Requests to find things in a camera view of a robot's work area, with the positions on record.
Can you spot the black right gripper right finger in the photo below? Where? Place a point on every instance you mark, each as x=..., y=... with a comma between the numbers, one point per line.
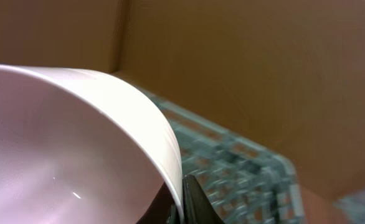
x=197, y=207

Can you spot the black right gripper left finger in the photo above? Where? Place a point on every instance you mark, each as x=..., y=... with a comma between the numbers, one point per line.
x=157, y=208

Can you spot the pink bowl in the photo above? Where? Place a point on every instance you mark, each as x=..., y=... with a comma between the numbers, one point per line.
x=80, y=146

